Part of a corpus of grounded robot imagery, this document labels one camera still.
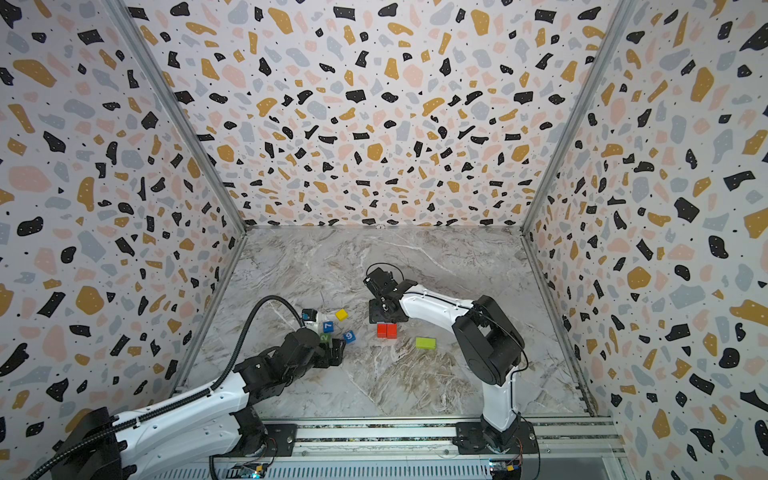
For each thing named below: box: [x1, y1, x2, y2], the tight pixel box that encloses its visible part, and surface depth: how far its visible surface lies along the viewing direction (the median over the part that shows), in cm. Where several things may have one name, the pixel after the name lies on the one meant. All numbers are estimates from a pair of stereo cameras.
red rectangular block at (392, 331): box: [387, 324, 398, 340], surface depth 93 cm
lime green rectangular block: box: [415, 337, 437, 350], surface depth 92 cm
